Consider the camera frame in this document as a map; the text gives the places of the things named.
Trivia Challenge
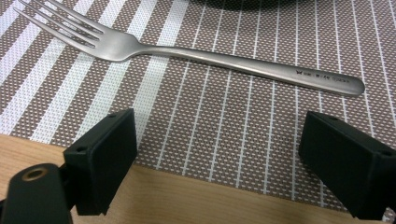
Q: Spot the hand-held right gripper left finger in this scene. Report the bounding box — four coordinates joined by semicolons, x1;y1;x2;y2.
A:
63;107;138;217

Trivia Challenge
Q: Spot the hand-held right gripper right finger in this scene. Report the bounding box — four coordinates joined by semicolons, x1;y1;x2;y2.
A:
298;110;396;221

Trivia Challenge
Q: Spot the silver metal fork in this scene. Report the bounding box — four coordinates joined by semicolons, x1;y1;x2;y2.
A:
12;0;366;97

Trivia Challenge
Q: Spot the brown white striped placemat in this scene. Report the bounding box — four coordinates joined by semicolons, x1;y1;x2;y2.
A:
0;0;396;224

